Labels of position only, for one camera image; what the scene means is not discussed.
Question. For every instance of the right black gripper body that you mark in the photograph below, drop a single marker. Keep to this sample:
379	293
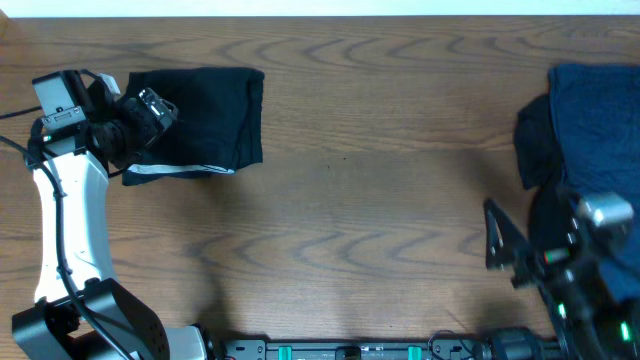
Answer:
548	266

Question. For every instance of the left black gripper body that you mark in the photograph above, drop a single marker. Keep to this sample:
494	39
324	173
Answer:
133	131

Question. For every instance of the black shorts with white trim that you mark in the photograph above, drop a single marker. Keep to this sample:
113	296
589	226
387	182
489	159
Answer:
219	124

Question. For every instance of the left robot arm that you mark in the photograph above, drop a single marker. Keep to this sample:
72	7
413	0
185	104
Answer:
80	310

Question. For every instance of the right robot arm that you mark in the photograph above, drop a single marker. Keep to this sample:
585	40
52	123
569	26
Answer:
588	321

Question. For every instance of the black garment under pile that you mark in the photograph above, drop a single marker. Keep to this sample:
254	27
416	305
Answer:
540	166

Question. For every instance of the navy blue garment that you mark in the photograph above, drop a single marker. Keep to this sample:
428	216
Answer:
595	114

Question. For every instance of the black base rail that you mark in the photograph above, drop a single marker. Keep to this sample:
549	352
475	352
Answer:
350	350

